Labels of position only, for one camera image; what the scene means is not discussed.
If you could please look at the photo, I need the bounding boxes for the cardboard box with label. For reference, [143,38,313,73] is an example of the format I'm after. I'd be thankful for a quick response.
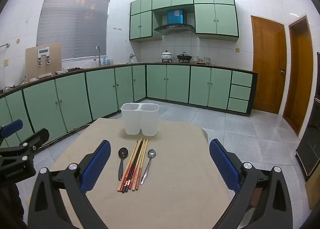
[25,43,62,81]

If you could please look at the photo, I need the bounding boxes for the brown wooden door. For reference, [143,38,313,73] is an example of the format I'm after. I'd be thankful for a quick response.
[283,16,313,134]
[251,16,287,114]

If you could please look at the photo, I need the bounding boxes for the dark glass cabinet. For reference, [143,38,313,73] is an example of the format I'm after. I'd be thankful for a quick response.
[296,51,320,181]

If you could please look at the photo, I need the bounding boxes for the plain bamboo chopstick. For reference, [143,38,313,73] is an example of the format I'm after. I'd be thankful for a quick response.
[135,139,148,191]

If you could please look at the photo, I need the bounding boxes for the red patterned wooden chopstick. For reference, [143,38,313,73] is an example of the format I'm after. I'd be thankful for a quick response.
[120,139,143,193]

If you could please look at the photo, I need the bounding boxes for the black wok on stove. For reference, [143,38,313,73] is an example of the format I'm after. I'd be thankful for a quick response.
[177,52,193,63]

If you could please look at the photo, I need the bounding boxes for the green lower kitchen cabinets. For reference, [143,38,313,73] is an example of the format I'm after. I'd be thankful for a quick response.
[1,63,258,148]

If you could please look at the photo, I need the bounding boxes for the window with grey blind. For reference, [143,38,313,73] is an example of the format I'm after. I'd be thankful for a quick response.
[36,0,110,60]

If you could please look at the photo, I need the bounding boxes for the green upper kitchen cabinets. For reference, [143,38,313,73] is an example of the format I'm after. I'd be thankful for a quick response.
[129,0,239,42]

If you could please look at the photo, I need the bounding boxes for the red end bamboo chopstick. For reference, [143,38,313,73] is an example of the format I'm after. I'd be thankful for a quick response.
[129,139,147,191]

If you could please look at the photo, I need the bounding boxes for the chrome kitchen faucet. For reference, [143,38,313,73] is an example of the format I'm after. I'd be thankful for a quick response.
[95,46,101,67]

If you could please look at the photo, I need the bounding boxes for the black plastic spoon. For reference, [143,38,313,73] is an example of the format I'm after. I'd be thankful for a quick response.
[118,147,129,181]

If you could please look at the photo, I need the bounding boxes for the white twin utensil holder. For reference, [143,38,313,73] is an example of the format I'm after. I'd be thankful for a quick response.
[120,103,159,136]

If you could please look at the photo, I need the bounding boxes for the black chopstick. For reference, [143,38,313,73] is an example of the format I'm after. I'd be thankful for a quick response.
[124,140,145,193]

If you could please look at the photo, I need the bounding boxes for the light wooden chopstick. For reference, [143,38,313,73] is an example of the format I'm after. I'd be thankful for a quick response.
[117,140,141,192]

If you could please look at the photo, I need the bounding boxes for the white cooking pot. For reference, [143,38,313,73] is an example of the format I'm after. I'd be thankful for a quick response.
[161,50,172,63]

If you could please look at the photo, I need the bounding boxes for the silver metal spoon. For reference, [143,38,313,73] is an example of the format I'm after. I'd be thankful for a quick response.
[140,149,156,185]

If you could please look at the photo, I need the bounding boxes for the green kitchen cabinets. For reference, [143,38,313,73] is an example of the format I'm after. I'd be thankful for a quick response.
[129,0,239,42]
[1,63,258,148]

